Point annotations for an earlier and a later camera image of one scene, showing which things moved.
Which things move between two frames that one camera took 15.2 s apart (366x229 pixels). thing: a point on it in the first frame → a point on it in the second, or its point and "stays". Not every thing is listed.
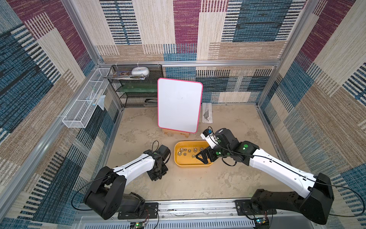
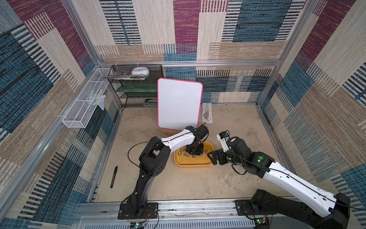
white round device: x=140 y=71 stays
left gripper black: x=156 y=177 → x=199 y=153
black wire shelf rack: x=136 y=84 stays
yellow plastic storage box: x=185 y=151 stays
